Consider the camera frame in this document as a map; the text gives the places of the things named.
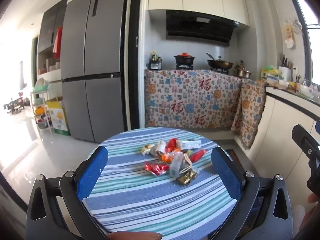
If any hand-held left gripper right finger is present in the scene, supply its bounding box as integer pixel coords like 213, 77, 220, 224
211, 147, 294, 240

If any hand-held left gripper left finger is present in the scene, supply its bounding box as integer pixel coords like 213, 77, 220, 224
26, 145, 108, 240

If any milk carton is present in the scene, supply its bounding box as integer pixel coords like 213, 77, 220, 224
179, 140, 202, 150

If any orange clear plastic bag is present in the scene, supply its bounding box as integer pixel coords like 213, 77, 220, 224
161, 150, 187, 179

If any person's right hand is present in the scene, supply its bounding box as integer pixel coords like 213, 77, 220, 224
307, 192, 320, 205

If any red snack packet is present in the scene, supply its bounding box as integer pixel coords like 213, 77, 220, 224
190, 149, 207, 162

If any white base cabinet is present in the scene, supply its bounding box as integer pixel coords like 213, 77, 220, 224
250, 87, 315, 180

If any gold foil wrapper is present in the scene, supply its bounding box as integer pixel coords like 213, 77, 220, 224
177, 169, 198, 186

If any red crumpled wrapper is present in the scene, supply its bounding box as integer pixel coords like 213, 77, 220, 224
167, 138, 178, 153

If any yellow green cardboard box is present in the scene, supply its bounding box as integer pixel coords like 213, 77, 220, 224
46, 96, 71, 137

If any white utensil holder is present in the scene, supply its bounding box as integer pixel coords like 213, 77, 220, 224
278, 55, 292, 82

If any red foil wrapper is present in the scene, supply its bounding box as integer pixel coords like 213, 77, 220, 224
144, 162, 170, 176

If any blue striped tablecloth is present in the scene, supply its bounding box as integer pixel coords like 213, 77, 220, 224
82, 127, 238, 240

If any crumpled paper bag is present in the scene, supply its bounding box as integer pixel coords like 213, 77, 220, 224
150, 141, 167, 157

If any yellow green packet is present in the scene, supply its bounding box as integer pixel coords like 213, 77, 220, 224
260, 65, 282, 83

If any large printed cloth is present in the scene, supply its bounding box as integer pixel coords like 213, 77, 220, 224
144, 69, 243, 132

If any white storage rack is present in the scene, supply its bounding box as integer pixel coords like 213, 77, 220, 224
30, 79, 54, 134

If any window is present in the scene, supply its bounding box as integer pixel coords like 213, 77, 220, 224
285, 0, 320, 98

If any steel pot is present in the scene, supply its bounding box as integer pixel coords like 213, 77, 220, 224
234, 65, 251, 78

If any dark wok with lid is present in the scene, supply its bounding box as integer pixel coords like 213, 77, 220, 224
206, 52, 234, 70

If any gas stove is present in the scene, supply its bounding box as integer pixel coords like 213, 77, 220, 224
175, 64, 229, 74

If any grey refrigerator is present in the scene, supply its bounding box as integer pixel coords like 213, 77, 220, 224
61, 0, 130, 143

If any black pot orange lid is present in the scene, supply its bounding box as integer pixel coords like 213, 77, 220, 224
174, 52, 197, 66

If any seasoning bottle rack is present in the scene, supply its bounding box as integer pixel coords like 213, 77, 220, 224
149, 51, 162, 70

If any red hanging bag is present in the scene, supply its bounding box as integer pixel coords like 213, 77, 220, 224
52, 27, 63, 59

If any black range hood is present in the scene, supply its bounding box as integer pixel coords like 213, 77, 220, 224
166, 9, 239, 47

